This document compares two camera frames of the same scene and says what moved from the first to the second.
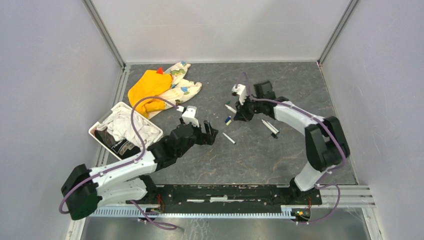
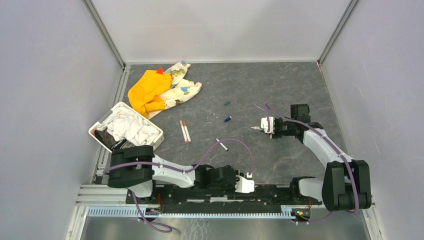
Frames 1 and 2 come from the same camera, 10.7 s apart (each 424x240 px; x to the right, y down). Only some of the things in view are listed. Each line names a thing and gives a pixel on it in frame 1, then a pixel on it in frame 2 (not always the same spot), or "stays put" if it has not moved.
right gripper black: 242,114 -> 275,134
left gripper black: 203,138 -> 232,188
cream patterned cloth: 181,90 stays put
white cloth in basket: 118,124 stays put
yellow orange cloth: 150,84 stays put
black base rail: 227,197 stays put
